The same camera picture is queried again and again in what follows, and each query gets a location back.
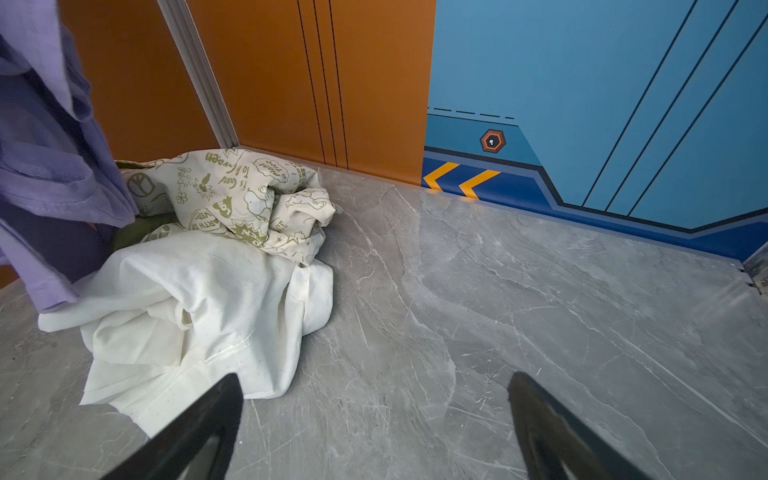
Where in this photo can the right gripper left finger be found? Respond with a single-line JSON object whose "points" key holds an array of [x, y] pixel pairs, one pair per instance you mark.
{"points": [[198, 444]]}

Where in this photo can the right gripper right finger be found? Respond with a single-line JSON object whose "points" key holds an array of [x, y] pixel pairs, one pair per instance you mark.
{"points": [[555, 443]]}

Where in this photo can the purple cloth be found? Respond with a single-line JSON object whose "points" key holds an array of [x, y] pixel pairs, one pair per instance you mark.
{"points": [[62, 195]]}

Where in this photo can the white cloth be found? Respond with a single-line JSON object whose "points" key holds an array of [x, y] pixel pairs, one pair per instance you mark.
{"points": [[167, 319]]}

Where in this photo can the olive green cloth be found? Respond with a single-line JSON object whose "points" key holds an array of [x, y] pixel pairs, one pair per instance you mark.
{"points": [[139, 229]]}

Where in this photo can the green patterned cream cloth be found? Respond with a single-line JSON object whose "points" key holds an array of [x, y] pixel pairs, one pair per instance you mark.
{"points": [[270, 203]]}

